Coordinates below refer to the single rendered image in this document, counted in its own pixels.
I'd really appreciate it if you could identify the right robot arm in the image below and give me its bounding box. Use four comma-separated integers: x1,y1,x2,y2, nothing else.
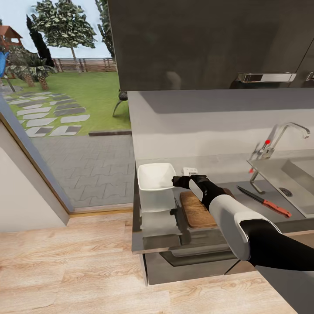
172,167,314,314

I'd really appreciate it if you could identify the cutting board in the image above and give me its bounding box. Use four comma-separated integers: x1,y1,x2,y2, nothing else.
180,188,235,229

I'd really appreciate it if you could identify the bowl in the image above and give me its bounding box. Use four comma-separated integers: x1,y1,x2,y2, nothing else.
138,163,176,191

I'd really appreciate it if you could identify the parer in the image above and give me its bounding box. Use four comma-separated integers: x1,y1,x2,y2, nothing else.
238,186,292,218

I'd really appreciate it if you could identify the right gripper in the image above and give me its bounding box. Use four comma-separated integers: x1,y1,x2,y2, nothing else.
172,176,188,189

